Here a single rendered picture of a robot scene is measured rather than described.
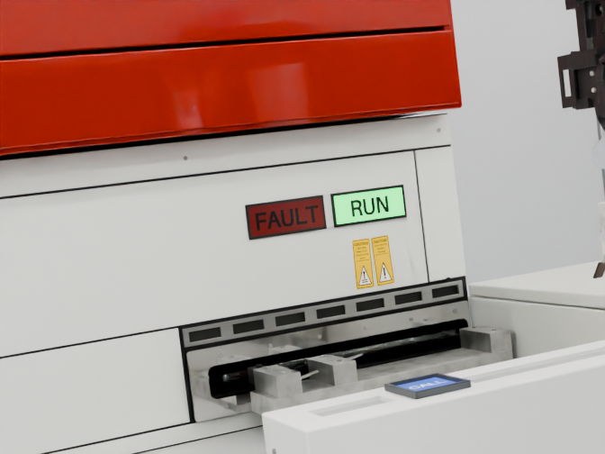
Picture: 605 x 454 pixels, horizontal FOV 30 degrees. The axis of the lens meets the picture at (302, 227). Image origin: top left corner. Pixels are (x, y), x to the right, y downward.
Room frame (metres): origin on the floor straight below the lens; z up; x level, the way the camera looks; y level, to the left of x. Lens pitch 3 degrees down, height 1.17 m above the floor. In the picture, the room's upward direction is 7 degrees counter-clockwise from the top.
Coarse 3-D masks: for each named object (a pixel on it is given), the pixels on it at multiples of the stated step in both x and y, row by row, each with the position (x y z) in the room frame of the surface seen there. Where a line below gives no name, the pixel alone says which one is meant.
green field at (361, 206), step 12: (372, 192) 1.61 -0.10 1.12; (384, 192) 1.62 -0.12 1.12; (396, 192) 1.63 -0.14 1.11; (336, 204) 1.59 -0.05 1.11; (348, 204) 1.60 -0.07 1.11; (360, 204) 1.61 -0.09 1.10; (372, 204) 1.61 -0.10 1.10; (384, 204) 1.62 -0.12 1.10; (396, 204) 1.63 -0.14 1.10; (336, 216) 1.59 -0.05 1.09; (348, 216) 1.60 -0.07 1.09; (360, 216) 1.61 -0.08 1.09; (372, 216) 1.61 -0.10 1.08; (384, 216) 1.62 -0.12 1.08
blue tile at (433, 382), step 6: (432, 378) 1.00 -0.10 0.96; (438, 378) 1.00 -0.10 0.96; (408, 384) 0.99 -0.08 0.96; (414, 384) 0.99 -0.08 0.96; (420, 384) 0.98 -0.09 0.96; (426, 384) 0.98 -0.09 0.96; (432, 384) 0.98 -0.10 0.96; (438, 384) 0.97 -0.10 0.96; (444, 384) 0.97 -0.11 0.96; (414, 390) 0.96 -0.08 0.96
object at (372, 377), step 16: (448, 352) 1.59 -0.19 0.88; (464, 352) 1.58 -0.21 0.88; (480, 352) 1.56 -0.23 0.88; (496, 352) 1.55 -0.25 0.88; (368, 368) 1.54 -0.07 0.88; (384, 368) 1.53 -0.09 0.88; (400, 368) 1.51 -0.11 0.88; (416, 368) 1.50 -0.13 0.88; (432, 368) 1.51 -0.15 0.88; (448, 368) 1.52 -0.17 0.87; (464, 368) 1.53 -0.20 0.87; (304, 384) 1.49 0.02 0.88; (320, 384) 1.47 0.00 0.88; (352, 384) 1.46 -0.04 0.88; (368, 384) 1.47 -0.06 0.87; (256, 400) 1.46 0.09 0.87; (272, 400) 1.41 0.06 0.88; (288, 400) 1.42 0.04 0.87; (304, 400) 1.43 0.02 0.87; (320, 400) 1.44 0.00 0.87
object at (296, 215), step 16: (256, 208) 1.54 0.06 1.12; (272, 208) 1.55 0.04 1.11; (288, 208) 1.56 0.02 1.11; (304, 208) 1.57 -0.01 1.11; (320, 208) 1.58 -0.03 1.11; (256, 224) 1.54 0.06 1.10; (272, 224) 1.55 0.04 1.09; (288, 224) 1.56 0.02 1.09; (304, 224) 1.57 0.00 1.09; (320, 224) 1.58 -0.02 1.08
